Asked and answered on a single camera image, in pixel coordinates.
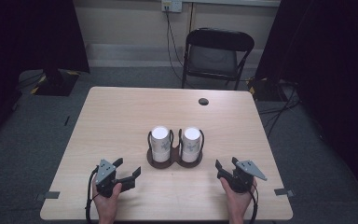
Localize black curtain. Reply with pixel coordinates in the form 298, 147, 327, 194
254, 0, 358, 198
0, 0, 91, 147

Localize white wall socket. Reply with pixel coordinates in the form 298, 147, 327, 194
160, 0, 184, 14

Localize stack of white paper cups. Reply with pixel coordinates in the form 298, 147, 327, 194
180, 125, 202, 164
150, 125, 172, 163

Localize person's right hand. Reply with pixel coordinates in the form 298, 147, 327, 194
219, 176, 258, 220

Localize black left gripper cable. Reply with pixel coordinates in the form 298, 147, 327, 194
85, 165, 101, 224

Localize thin black wall cable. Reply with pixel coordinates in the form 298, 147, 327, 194
188, 2, 195, 34

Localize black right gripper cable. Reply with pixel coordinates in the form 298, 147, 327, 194
248, 182, 260, 224

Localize grey tape strip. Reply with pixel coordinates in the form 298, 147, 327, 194
35, 190, 62, 202
273, 188, 296, 198

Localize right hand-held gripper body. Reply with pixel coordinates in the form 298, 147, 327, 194
228, 159, 269, 194

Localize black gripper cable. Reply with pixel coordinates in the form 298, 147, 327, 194
248, 182, 260, 224
85, 165, 101, 224

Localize black socket cable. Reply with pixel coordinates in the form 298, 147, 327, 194
165, 8, 185, 82

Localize black floor cables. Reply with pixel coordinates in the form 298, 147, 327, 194
17, 72, 46, 91
256, 79, 303, 139

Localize person's left hand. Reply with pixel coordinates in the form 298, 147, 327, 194
91, 182, 123, 220

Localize black stand base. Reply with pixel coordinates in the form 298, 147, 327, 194
247, 77, 290, 103
30, 68, 81, 97

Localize black folding chair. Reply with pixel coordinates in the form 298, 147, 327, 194
181, 27, 256, 91

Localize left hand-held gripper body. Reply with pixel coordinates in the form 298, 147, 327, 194
94, 159, 129, 199

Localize dark brown double cup holder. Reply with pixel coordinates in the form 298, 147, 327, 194
145, 128, 206, 170

